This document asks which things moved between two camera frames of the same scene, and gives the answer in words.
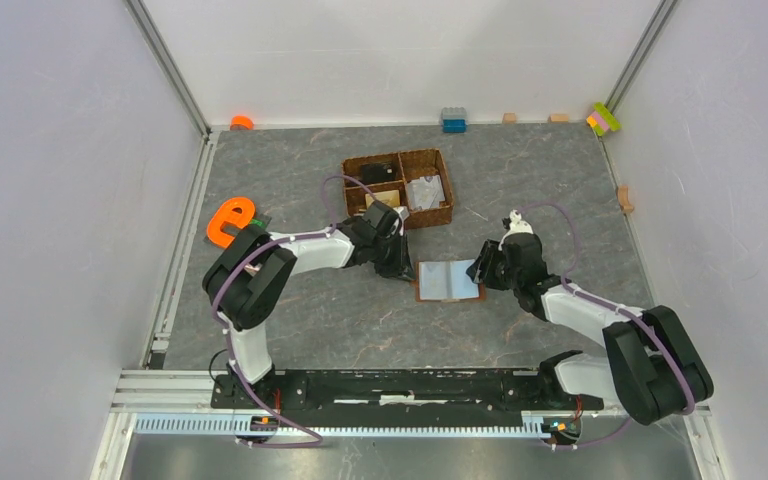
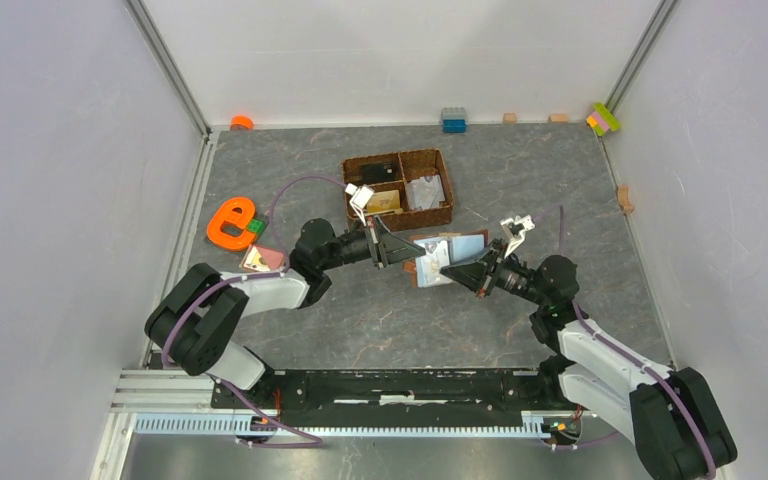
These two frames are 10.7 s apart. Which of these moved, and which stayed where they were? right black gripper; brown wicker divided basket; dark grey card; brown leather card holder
Moved: brown leather card holder
Stayed: brown wicker divided basket; right black gripper; dark grey card
